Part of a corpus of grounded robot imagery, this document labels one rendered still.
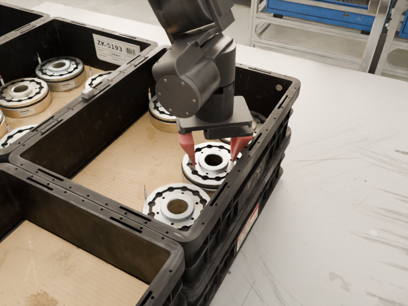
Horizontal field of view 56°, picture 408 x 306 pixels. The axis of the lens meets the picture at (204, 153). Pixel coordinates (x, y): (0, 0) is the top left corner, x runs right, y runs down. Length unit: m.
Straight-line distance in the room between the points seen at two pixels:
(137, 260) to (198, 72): 0.24
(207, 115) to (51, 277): 0.30
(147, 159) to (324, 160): 0.41
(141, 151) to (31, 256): 0.25
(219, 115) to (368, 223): 0.40
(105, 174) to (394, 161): 0.63
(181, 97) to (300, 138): 0.55
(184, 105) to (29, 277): 0.31
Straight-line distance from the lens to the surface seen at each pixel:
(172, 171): 0.65
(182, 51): 0.44
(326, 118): 1.03
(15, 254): 0.61
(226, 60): 0.49
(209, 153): 0.63
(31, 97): 0.85
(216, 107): 0.52
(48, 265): 0.58
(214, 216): 0.47
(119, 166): 0.68
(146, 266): 0.50
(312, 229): 0.76
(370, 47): 1.41
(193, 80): 0.43
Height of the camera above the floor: 1.29
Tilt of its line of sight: 42 degrees down
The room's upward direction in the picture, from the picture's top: straight up
